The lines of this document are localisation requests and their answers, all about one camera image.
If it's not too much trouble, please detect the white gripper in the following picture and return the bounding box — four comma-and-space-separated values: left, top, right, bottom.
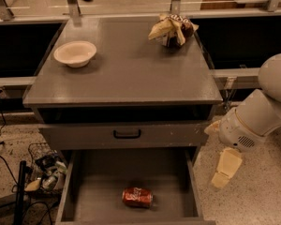
204, 108, 266, 188

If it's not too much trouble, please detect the red coke can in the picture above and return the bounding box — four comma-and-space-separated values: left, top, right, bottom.
122, 187, 153, 208

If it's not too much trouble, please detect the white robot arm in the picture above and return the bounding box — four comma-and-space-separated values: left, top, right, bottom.
205, 53, 281, 189

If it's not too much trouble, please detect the closed grey top drawer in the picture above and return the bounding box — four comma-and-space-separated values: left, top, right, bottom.
39, 121, 209, 150

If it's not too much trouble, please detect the open grey middle drawer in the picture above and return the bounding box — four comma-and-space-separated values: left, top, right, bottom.
55, 148, 216, 225

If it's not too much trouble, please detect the crumpled brown chip bag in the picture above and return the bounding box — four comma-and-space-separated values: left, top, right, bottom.
148, 14, 199, 47

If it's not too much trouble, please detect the white paper bowl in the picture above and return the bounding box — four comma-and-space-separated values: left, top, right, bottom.
53, 41, 96, 68

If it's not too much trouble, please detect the black stand pole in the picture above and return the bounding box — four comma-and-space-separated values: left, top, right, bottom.
13, 160, 26, 225

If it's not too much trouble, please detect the metal clamp bracket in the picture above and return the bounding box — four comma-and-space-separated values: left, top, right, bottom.
224, 77, 237, 113

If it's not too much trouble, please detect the black drawer handle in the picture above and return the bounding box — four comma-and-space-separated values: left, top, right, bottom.
113, 129, 141, 139

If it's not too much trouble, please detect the wire basket with items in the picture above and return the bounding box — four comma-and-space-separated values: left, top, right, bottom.
24, 142, 67, 195

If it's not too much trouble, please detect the black floor cable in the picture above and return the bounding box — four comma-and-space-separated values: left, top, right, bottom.
0, 89, 19, 186

